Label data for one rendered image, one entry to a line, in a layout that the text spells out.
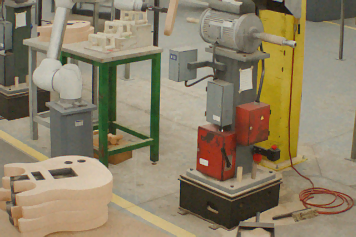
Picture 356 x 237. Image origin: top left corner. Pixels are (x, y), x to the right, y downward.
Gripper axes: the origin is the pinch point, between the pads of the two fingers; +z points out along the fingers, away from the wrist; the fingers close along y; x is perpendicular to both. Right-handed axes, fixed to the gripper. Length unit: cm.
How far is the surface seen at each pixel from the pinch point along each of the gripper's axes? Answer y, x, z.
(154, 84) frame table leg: -13, -59, -2
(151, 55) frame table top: -8.1, -36.5, -7.4
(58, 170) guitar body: 275, -45, -12
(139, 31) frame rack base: -12.6, -20.5, -20.2
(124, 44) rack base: -2.3, -31.2, -28.5
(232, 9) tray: 78, 14, 45
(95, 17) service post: -131, -27, -76
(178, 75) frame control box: 80, -33, 19
